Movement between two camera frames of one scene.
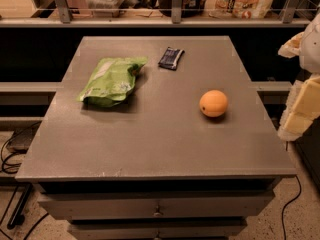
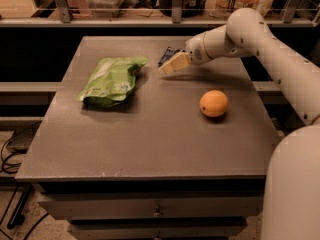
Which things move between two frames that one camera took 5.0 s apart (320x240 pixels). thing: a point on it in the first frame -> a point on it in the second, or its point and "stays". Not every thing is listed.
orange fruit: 213,103 stays
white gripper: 311,52 -> 195,50
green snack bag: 111,81 stays
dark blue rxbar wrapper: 170,58 stays
